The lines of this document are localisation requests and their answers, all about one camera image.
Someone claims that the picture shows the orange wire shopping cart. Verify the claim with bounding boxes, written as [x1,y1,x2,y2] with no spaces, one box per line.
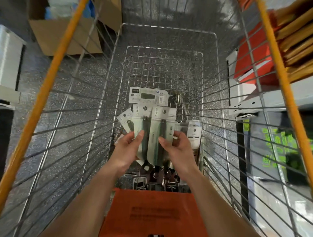
[0,0,313,237]

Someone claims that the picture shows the person's right hand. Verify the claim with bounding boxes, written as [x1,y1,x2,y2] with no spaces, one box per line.
[158,130,199,179]

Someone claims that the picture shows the large open cardboard box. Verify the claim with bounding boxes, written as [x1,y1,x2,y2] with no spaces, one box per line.
[28,0,104,57]

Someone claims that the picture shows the red packets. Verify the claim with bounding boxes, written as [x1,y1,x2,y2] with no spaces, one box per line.
[233,22,280,87]

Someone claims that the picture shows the orange cart seat flap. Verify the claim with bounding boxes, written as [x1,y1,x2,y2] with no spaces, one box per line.
[98,188,212,237]

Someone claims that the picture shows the white display platform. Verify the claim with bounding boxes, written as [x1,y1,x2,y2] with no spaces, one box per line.
[0,24,26,104]

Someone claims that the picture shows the pile of packaged kitchen tools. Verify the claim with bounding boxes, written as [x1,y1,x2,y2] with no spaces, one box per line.
[116,107,203,192]

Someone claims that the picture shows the person's left hand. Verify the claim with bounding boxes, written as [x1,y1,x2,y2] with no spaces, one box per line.
[105,129,146,178]

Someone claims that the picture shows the grey carded item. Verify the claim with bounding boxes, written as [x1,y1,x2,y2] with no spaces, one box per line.
[128,86,170,106]

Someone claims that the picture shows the small open cardboard box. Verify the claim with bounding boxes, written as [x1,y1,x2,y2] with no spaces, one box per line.
[93,0,123,33]

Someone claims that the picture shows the person's right forearm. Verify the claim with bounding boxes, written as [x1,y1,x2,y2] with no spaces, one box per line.
[177,168,261,237]

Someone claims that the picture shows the green black packets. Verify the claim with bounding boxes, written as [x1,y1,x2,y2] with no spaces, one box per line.
[261,125,307,170]

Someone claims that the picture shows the person's left forearm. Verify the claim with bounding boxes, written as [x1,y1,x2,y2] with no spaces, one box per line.
[41,168,134,237]

